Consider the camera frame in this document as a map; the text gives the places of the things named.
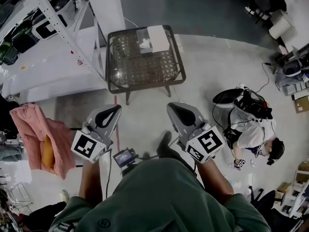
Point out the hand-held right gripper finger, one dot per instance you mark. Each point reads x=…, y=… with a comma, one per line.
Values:
x=196, y=113
x=173, y=120

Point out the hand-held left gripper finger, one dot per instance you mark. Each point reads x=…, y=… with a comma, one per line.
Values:
x=96, y=111
x=116, y=124

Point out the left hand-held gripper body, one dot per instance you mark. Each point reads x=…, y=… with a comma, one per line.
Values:
x=84, y=145

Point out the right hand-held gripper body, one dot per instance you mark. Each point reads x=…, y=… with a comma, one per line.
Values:
x=207, y=144

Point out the person's left forearm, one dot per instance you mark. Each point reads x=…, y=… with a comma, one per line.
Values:
x=91, y=178

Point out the person's right forearm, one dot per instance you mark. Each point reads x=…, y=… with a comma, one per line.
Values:
x=214, y=178

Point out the white rectangular box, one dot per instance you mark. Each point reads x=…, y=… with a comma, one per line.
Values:
x=159, y=39

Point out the white plastic tray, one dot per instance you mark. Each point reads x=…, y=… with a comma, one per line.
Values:
x=46, y=29

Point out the brown cardboard box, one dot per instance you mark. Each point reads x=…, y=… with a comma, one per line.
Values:
x=301, y=104

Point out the person's right black shoe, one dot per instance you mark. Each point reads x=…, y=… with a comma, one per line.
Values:
x=165, y=141

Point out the person's black shoe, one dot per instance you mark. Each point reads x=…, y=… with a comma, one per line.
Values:
x=146, y=155
x=165, y=141

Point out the black chest-mounted screen device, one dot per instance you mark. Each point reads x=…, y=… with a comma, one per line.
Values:
x=123, y=157

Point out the orange cushion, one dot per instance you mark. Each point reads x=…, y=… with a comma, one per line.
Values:
x=47, y=152

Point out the person's left black shoe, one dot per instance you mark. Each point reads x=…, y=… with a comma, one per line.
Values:
x=146, y=155

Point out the red and white tape roll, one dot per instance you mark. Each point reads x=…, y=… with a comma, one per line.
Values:
x=79, y=62

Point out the brown wicker glass-top table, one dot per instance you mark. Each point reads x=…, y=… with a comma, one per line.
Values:
x=144, y=74

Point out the white power strip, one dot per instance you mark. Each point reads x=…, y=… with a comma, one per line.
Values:
x=242, y=85

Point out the pink quilted blanket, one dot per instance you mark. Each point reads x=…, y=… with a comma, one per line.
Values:
x=31, y=129

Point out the person's green shirt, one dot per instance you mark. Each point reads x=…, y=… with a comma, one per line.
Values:
x=159, y=197

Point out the black office chair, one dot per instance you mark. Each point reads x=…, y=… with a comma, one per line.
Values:
x=268, y=200

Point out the grey shelf unit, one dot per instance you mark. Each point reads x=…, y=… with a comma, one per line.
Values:
x=292, y=88

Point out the black plastic bin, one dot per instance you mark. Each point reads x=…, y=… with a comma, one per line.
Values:
x=60, y=0
x=24, y=36

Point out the dark green plastic bin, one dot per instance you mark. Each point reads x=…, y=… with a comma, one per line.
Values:
x=7, y=54

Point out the white square stool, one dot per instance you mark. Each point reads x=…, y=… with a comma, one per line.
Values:
x=280, y=27

